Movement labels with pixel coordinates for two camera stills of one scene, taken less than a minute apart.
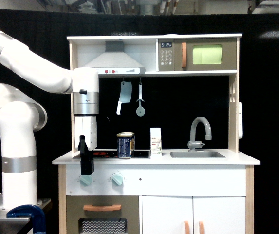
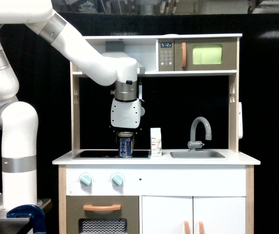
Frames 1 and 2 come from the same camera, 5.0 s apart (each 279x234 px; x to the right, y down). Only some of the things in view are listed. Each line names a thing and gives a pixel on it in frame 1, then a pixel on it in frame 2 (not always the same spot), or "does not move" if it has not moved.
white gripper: [86, 126] → [125, 114]
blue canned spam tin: [125, 145] does not move
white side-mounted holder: [240, 122] does not move
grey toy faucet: [193, 144] does not move
